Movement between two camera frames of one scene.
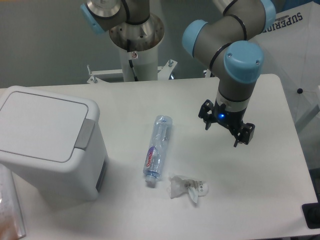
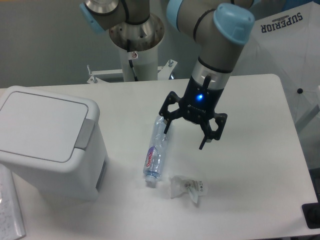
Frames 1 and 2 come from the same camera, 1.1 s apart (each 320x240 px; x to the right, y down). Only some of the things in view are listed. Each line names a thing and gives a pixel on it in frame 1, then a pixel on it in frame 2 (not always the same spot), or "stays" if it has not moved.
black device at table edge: (311, 214) stays
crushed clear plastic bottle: (157, 148) stays
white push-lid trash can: (55, 143) stays
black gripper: (232, 119) to (198, 102)
